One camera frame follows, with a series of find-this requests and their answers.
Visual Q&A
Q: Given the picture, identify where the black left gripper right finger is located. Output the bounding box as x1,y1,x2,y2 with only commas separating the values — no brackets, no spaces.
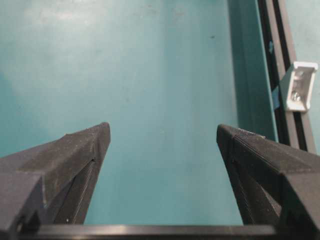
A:
216,124,320,228

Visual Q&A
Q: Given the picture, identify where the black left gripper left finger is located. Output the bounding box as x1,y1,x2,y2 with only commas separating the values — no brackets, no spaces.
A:
0,122,111,233

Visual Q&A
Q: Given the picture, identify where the teal tape patch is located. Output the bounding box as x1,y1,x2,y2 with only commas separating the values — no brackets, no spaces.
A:
271,86,281,110

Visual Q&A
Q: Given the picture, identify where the long black aluminium rail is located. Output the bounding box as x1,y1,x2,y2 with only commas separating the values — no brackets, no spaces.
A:
257,0,317,154

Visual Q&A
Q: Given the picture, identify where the white bracket with hole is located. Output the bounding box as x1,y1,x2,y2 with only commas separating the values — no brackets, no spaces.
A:
285,61,319,113

